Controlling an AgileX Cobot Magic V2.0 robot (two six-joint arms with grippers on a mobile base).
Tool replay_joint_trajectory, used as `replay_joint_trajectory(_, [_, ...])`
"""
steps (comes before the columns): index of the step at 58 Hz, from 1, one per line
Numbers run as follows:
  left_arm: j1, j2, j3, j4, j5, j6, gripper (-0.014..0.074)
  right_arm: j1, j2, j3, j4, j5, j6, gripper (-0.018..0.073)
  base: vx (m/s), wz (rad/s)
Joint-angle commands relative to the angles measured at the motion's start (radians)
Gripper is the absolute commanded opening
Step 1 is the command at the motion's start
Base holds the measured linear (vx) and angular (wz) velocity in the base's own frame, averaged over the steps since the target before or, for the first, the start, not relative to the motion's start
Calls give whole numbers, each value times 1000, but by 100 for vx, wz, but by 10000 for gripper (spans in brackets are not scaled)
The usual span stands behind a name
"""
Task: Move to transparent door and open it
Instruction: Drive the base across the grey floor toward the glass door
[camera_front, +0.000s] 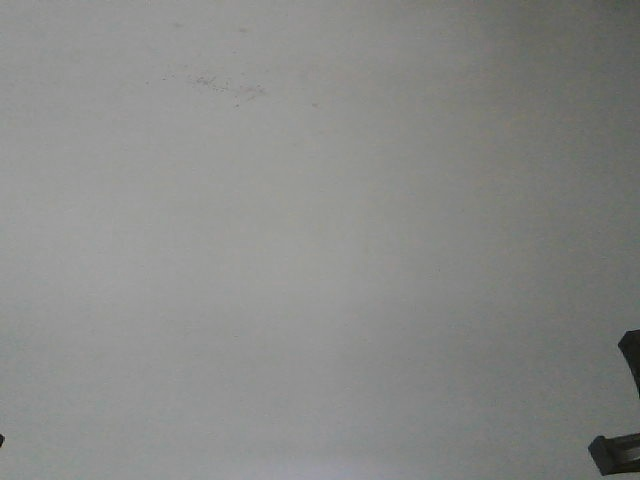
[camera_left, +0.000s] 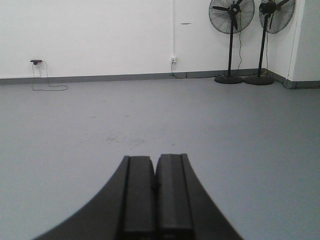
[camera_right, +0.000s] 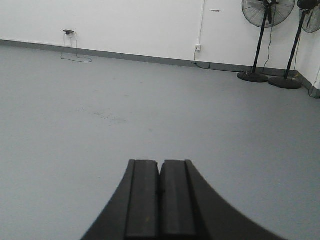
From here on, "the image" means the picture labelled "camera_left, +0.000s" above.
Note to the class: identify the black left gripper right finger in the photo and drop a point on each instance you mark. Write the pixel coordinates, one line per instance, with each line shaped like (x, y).
(185, 210)

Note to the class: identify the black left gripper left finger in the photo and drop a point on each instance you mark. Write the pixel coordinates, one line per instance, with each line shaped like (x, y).
(124, 209)

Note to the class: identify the white wall power socket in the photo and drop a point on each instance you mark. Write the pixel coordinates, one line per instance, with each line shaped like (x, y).
(174, 59)

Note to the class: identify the black charger device on wall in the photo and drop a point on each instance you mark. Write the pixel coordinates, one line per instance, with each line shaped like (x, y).
(36, 63)

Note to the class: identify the black pedestal fan left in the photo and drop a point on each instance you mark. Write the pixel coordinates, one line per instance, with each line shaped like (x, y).
(230, 17)

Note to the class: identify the black pedestal fan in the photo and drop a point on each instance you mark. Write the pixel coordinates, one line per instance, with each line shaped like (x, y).
(230, 17)
(274, 16)

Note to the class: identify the black pedestal fan right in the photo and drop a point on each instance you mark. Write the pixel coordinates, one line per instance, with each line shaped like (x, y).
(274, 16)

